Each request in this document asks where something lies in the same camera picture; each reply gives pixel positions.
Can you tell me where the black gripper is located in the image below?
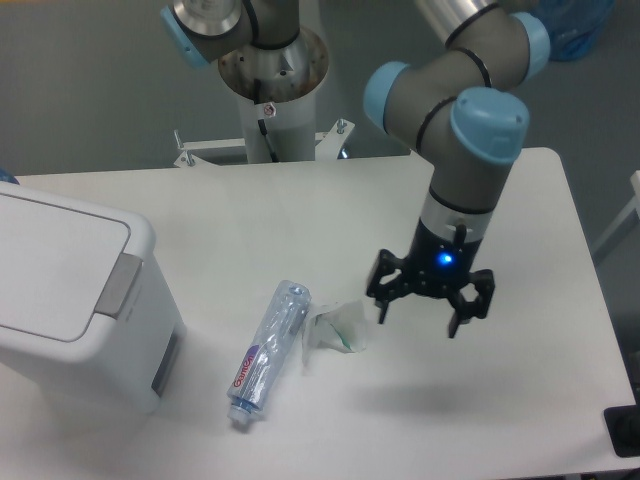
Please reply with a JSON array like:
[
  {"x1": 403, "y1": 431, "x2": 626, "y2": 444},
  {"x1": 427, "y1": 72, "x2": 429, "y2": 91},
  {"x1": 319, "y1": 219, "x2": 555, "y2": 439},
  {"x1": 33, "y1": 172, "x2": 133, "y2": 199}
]
[{"x1": 366, "y1": 220, "x2": 495, "y2": 339}]

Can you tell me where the white push-button trash can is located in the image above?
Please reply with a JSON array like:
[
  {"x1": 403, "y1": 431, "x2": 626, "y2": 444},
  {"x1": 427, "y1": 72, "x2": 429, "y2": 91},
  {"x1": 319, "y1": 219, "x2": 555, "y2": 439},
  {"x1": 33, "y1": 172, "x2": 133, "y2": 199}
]
[{"x1": 1, "y1": 183, "x2": 186, "y2": 413}]

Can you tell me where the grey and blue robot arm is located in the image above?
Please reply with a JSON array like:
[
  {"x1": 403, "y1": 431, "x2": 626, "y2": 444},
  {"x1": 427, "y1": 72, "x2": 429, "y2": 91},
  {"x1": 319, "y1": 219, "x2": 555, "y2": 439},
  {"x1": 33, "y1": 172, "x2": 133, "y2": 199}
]
[{"x1": 161, "y1": 1, "x2": 550, "y2": 332}]

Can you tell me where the crumpled clear plastic wrapper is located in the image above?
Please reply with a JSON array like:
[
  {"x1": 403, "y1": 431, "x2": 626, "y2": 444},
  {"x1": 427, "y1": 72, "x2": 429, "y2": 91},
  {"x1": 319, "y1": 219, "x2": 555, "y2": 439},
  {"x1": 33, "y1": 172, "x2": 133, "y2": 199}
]
[{"x1": 301, "y1": 300, "x2": 368, "y2": 367}]

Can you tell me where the crushed clear plastic bottle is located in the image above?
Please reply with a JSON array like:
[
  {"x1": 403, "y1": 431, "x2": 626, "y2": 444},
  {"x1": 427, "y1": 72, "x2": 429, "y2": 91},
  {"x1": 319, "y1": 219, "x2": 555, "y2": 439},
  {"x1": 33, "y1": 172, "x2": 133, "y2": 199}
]
[{"x1": 227, "y1": 280, "x2": 312, "y2": 428}]

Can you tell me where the black device at table edge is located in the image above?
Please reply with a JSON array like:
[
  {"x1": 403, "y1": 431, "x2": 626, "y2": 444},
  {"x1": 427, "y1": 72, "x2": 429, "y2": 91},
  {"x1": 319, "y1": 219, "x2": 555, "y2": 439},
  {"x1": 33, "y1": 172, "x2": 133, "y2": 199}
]
[{"x1": 603, "y1": 405, "x2": 639, "y2": 458}]

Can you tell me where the blue object at left edge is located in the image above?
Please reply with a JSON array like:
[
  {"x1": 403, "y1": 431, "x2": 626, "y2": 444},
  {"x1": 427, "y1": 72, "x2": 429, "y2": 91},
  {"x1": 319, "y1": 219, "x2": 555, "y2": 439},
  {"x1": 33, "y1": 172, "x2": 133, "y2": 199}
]
[{"x1": 0, "y1": 168, "x2": 20, "y2": 185}]

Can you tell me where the white frame at right edge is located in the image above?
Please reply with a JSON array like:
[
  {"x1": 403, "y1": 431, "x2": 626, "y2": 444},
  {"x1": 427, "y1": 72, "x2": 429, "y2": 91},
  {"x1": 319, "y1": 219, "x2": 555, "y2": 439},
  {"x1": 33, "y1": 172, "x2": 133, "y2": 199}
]
[{"x1": 591, "y1": 170, "x2": 639, "y2": 266}]

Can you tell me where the black cable on pedestal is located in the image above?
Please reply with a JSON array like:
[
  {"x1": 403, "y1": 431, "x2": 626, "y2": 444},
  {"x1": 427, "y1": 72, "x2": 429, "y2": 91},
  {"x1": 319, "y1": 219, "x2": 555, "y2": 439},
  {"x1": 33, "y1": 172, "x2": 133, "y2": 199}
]
[{"x1": 252, "y1": 78, "x2": 280, "y2": 164}]

